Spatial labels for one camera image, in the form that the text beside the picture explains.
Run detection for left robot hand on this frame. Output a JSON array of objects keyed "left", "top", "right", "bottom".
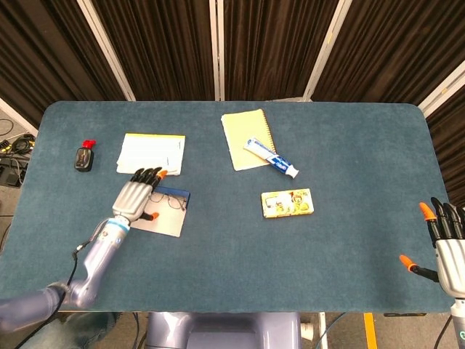
[{"left": 111, "top": 167, "right": 169, "bottom": 222}]

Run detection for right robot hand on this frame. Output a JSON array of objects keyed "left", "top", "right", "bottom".
[{"left": 398, "top": 197, "right": 465, "bottom": 300}]

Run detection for blue folding glasses case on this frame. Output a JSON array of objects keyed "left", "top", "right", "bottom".
[{"left": 129, "top": 186, "right": 191, "bottom": 238}]

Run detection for thin metal frame eyeglasses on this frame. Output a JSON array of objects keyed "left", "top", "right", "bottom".
[{"left": 149, "top": 191, "right": 187, "bottom": 212}]

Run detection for white notepad yellow edge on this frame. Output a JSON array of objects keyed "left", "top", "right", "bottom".
[{"left": 116, "top": 132, "right": 186, "bottom": 177}]

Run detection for black bottle red cap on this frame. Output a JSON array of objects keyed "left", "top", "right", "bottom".
[{"left": 73, "top": 139, "right": 97, "bottom": 172}]

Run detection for yellow floor tape strip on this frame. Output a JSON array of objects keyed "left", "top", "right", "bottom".
[{"left": 363, "top": 312, "right": 377, "bottom": 349}]

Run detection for dark brown pleated curtain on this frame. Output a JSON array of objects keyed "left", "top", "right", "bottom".
[
  {"left": 223, "top": 0, "right": 339, "bottom": 102},
  {"left": 312, "top": 0, "right": 465, "bottom": 106},
  {"left": 425, "top": 96, "right": 465, "bottom": 208},
  {"left": 0, "top": 0, "right": 126, "bottom": 128},
  {"left": 91, "top": 0, "right": 218, "bottom": 102}
]

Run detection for blue felt table mat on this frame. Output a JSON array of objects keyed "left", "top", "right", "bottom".
[{"left": 0, "top": 100, "right": 455, "bottom": 314}]

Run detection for black floor power box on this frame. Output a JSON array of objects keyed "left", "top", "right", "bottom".
[{"left": 0, "top": 163, "right": 28, "bottom": 188}]

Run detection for yellow spiral notebook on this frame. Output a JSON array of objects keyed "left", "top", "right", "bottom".
[{"left": 221, "top": 108, "right": 278, "bottom": 172}]

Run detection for blue denim jeans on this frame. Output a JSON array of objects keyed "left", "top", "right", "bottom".
[{"left": 21, "top": 311, "right": 121, "bottom": 349}]

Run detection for white table leg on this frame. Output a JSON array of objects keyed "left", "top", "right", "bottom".
[{"left": 318, "top": 311, "right": 330, "bottom": 349}]

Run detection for white blue toothpaste tube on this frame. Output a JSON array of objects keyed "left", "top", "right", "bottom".
[{"left": 243, "top": 137, "right": 300, "bottom": 180}]

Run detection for yellow printed flat box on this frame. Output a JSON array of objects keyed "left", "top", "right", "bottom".
[{"left": 260, "top": 188, "right": 315, "bottom": 219}]

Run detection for grey-blue robot torso base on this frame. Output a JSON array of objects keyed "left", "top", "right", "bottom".
[{"left": 145, "top": 311, "right": 302, "bottom": 349}]

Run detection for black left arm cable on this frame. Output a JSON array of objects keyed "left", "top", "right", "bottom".
[{"left": 14, "top": 238, "right": 96, "bottom": 349}]

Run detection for yellow black floor cables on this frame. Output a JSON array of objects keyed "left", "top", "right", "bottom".
[{"left": 0, "top": 132, "right": 37, "bottom": 154}]

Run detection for blue floor cable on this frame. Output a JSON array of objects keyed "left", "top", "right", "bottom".
[{"left": 319, "top": 312, "right": 347, "bottom": 349}]

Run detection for white screen frame post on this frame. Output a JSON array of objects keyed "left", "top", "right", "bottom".
[
  {"left": 303, "top": 0, "right": 352, "bottom": 102},
  {"left": 0, "top": 97, "right": 39, "bottom": 136},
  {"left": 209, "top": 0, "right": 225, "bottom": 102},
  {"left": 77, "top": 0, "right": 137, "bottom": 102},
  {"left": 417, "top": 60, "right": 465, "bottom": 118}
]

